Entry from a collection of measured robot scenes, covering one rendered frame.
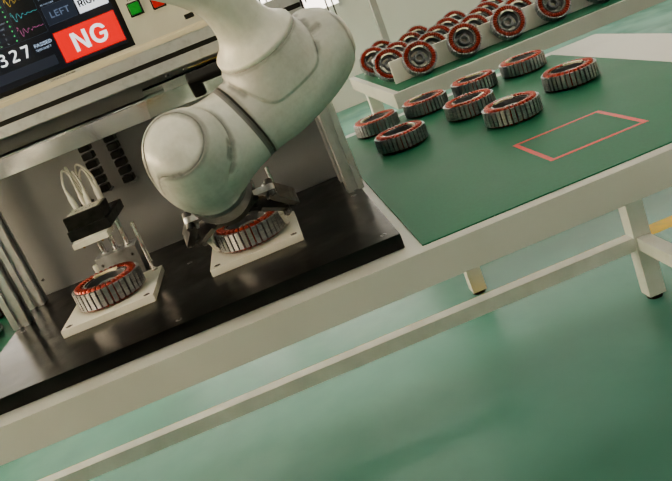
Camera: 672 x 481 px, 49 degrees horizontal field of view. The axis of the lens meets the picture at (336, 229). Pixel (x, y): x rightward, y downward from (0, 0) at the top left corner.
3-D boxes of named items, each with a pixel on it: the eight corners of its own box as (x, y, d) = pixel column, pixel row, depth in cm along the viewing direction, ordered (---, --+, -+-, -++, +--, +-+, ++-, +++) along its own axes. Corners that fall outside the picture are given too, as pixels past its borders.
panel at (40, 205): (352, 169, 144) (295, 20, 136) (35, 299, 142) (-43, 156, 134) (351, 168, 145) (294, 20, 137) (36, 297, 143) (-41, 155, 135)
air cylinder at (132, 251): (147, 271, 131) (133, 243, 129) (107, 287, 130) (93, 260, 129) (150, 262, 136) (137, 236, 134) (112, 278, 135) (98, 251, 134)
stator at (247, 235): (289, 233, 114) (279, 212, 113) (221, 262, 114) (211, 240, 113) (283, 217, 125) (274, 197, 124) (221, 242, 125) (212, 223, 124)
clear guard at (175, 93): (324, 66, 99) (307, 23, 97) (156, 134, 98) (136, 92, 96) (302, 59, 130) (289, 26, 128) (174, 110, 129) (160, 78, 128)
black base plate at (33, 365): (405, 247, 100) (399, 232, 99) (-41, 432, 98) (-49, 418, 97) (351, 181, 145) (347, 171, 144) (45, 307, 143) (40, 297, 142)
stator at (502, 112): (554, 109, 137) (548, 90, 136) (500, 132, 136) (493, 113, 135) (528, 105, 148) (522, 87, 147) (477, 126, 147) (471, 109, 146)
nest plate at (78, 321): (156, 300, 112) (152, 293, 112) (63, 339, 112) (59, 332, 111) (165, 270, 127) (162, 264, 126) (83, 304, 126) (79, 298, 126)
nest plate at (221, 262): (304, 239, 113) (301, 232, 112) (212, 277, 112) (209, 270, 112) (296, 216, 127) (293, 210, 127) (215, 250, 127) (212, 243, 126)
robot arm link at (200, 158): (207, 239, 92) (283, 166, 93) (170, 208, 77) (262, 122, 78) (151, 180, 94) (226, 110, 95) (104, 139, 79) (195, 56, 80)
